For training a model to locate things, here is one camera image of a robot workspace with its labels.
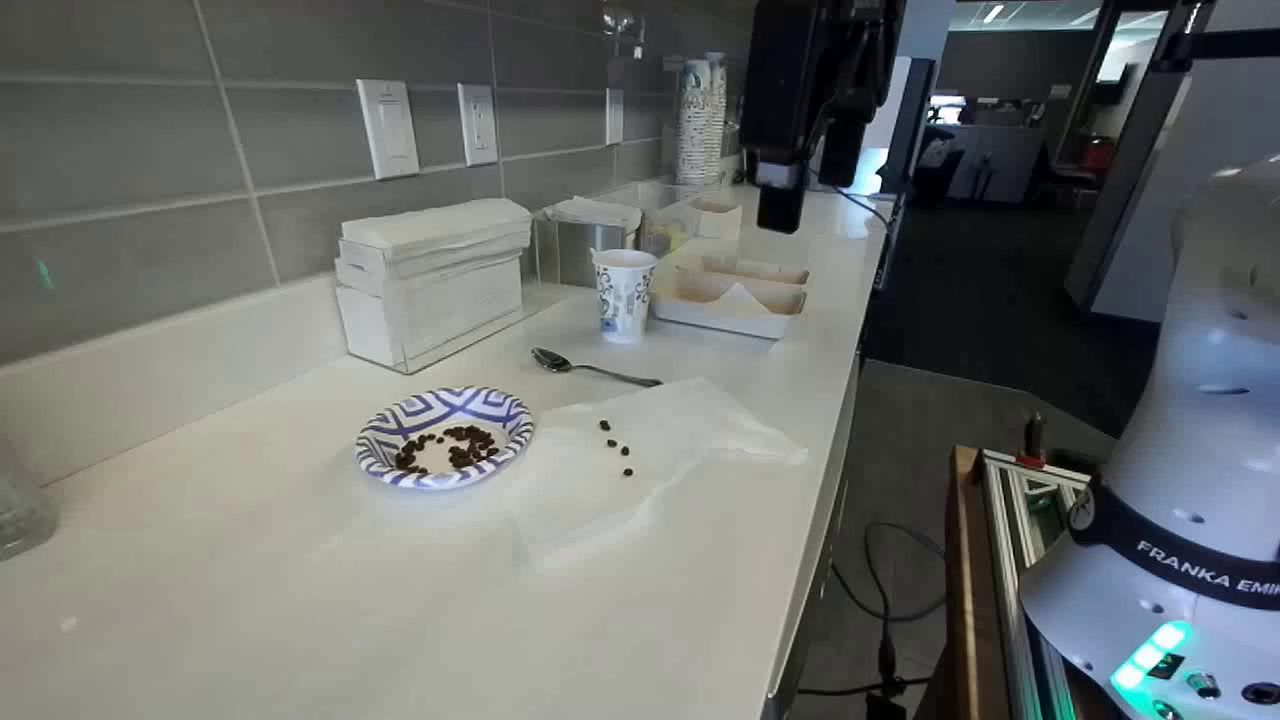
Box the stack of paper cups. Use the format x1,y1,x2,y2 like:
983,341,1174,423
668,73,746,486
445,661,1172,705
673,50,732,192

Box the white wall light switch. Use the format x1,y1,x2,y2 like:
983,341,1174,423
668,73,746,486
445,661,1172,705
350,76,423,183

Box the metal spoon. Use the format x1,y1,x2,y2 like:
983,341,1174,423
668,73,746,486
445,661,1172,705
527,344,668,392

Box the black floor cable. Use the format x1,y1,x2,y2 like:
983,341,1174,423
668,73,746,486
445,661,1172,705
794,514,950,720

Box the metal napkin holder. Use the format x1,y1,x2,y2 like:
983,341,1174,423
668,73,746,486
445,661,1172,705
532,192,648,286

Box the wooden robot cart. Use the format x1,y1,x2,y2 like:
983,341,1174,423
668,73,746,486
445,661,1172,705
949,441,1113,720

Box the white wall power outlet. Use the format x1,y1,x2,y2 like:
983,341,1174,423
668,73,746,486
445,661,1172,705
451,80,503,169
598,85,631,148

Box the white napkin dispenser box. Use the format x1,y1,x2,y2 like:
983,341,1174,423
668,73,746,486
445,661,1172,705
333,195,534,374

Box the patterned small bowl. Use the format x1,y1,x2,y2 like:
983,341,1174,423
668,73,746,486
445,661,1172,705
350,384,539,492

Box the clear condiment organizer tray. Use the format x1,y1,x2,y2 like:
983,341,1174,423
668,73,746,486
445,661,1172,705
635,177,710,258

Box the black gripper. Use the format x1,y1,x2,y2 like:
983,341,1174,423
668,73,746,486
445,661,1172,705
739,0,870,235

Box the white folded napkin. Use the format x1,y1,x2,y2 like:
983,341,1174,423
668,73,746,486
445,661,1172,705
686,279,792,341

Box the beige clamshell takeout container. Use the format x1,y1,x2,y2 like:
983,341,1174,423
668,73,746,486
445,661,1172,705
648,245,817,344

